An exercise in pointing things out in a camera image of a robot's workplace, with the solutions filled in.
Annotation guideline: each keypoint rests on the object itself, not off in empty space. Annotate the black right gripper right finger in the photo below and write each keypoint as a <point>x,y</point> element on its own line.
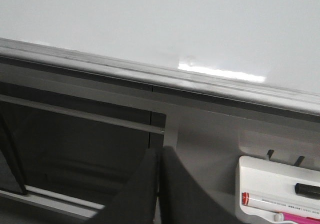
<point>182,200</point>

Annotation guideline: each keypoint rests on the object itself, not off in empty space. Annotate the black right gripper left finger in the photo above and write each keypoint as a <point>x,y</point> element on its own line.
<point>136,202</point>

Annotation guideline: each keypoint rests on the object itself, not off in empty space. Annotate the white metal whiteboard stand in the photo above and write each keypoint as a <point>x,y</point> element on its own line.
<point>93,159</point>

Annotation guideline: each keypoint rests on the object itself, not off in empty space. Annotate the white whiteboard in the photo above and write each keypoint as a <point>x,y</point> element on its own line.
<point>258,51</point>

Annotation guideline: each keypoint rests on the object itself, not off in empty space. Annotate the white marker tray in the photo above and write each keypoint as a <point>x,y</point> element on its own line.
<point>272,180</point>

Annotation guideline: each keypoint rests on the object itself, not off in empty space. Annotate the pink marker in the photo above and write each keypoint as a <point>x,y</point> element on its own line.
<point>285,217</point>

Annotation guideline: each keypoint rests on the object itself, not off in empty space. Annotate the black marker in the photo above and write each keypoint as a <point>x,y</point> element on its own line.
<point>307,190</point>

